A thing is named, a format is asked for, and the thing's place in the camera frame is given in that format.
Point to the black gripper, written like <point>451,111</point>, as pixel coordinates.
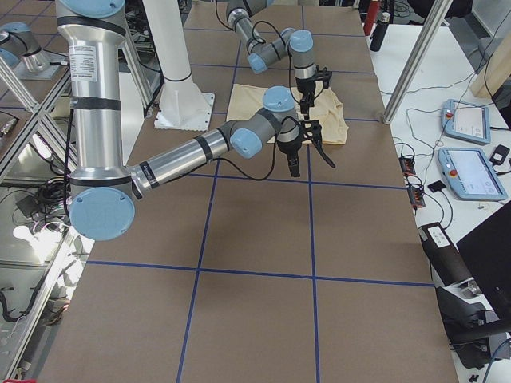
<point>305,87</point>
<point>288,148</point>

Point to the beige long-sleeve printed shirt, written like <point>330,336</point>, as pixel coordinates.
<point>245,100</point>

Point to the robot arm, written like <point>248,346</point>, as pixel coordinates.
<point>103,188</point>
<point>298,45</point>

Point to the black water bottle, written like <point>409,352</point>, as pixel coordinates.
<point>379,32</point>

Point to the red bottle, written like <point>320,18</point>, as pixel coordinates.
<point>371,15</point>

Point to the far blue teach pendant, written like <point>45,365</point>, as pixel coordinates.
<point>465,121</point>

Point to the blue teach pendant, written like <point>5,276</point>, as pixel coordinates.
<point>465,121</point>
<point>469,175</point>

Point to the near blue teach pendant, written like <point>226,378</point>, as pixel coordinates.
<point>469,175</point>

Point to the black monitor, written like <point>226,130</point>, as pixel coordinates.
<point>486,253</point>

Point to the aluminium frame post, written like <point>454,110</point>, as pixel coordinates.
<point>426,36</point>

